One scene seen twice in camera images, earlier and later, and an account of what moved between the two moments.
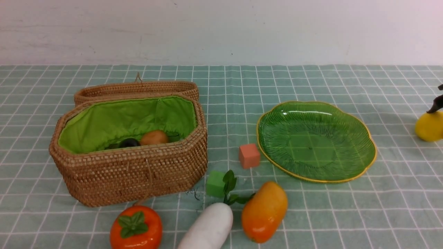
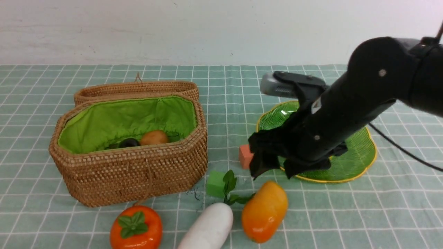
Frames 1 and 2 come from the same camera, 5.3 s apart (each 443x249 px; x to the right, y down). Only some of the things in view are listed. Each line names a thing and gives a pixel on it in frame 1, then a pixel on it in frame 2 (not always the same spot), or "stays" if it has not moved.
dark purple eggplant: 128,142 stays
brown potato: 153,137 stays
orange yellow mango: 263,211 stays
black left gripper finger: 437,104 to 318,130
